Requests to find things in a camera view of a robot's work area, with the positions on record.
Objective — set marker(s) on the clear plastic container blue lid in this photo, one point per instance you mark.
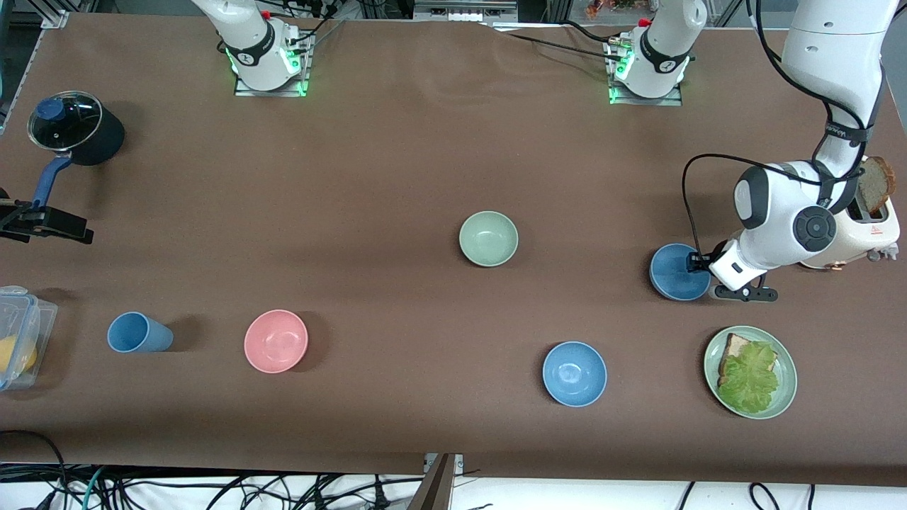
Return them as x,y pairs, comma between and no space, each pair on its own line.
39,319

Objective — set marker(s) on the blue bowl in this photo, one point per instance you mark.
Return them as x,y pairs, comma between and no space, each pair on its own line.
574,374
669,273

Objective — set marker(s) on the white bread slice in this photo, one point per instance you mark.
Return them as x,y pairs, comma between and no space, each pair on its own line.
737,346

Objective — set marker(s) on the yellow fruit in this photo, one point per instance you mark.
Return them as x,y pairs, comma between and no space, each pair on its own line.
14,354

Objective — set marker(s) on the cream toaster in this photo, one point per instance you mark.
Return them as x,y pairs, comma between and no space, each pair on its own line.
875,237

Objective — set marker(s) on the pink bowl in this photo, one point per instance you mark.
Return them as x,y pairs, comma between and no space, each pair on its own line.
276,341

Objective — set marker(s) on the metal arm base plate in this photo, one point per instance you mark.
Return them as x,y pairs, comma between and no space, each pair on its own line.
616,98
297,85

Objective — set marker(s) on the blue cup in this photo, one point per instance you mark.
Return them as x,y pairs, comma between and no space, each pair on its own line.
138,333

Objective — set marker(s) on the aluminium frame profile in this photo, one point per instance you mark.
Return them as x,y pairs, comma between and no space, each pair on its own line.
53,20

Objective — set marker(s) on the green bowl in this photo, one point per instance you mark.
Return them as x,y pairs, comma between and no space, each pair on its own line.
489,239

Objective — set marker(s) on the grey metal rack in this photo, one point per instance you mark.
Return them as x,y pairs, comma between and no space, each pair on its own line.
464,10

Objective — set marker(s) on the glass lid blue knob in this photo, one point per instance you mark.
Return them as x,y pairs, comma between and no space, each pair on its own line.
67,124

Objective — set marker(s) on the green lettuce leaf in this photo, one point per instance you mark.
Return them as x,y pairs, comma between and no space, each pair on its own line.
751,375

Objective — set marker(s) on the green plate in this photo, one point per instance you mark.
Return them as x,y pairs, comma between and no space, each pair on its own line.
786,382

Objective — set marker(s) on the brown bread slice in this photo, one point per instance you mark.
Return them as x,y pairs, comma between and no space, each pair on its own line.
877,185

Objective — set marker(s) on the metal table bracket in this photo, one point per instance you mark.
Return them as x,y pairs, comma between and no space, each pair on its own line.
436,489

